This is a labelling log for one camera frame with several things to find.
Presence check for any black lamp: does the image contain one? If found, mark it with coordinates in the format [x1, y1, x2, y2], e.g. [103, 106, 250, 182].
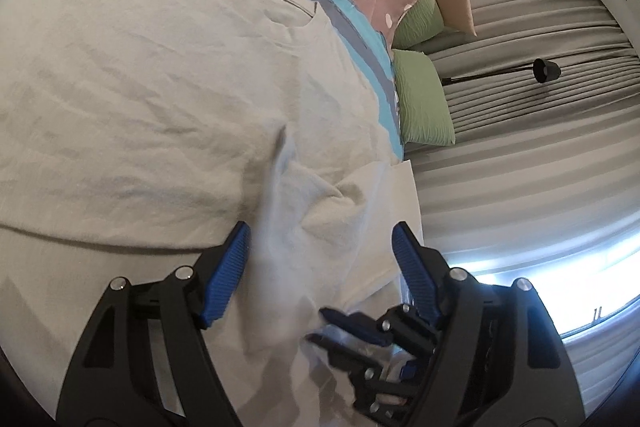
[440, 58, 562, 85]

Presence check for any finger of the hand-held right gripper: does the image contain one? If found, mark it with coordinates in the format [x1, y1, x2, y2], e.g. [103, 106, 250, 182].
[319, 306, 394, 349]
[306, 333, 382, 374]

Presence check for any green ribbed pillow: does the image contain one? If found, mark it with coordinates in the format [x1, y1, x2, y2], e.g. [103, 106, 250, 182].
[392, 49, 457, 146]
[392, 0, 446, 52]

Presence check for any blue grey patterned bed sheet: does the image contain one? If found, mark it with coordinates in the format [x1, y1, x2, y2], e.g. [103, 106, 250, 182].
[207, 0, 407, 162]

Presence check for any grey curtain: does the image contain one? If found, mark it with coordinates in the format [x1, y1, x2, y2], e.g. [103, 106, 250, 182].
[402, 0, 640, 408]

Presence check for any beige pillow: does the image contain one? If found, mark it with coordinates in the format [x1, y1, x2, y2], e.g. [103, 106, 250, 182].
[431, 0, 478, 38]

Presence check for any white t-shirt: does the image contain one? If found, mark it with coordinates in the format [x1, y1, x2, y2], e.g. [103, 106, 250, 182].
[0, 0, 426, 427]

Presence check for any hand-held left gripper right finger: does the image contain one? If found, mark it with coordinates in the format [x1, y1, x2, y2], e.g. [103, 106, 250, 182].
[391, 221, 587, 427]

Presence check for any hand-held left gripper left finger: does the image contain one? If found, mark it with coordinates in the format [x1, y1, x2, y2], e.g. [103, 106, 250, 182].
[56, 221, 252, 427]

